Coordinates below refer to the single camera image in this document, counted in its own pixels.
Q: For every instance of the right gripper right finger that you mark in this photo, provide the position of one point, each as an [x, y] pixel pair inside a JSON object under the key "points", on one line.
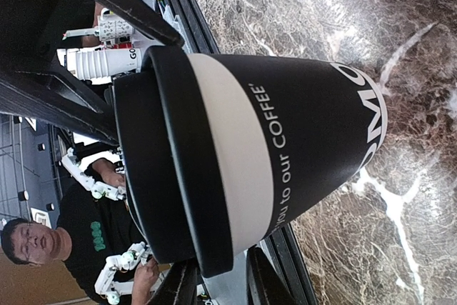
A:
{"points": [[266, 286]]}

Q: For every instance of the black paper coffee cup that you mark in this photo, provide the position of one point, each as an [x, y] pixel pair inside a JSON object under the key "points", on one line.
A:
{"points": [[287, 132]]}

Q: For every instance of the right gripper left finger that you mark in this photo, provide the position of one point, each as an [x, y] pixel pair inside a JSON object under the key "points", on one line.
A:
{"points": [[179, 286]]}

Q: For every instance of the black table front rail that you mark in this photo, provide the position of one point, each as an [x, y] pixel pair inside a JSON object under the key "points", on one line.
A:
{"points": [[281, 248]]}

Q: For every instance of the black plastic cup lid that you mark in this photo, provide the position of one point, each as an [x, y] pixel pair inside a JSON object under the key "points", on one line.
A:
{"points": [[172, 171]]}

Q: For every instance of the person in black shirt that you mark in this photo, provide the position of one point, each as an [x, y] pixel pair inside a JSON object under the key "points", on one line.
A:
{"points": [[88, 230]]}

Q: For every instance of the stack of white cups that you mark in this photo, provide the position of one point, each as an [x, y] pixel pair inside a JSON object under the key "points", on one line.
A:
{"points": [[97, 64]]}

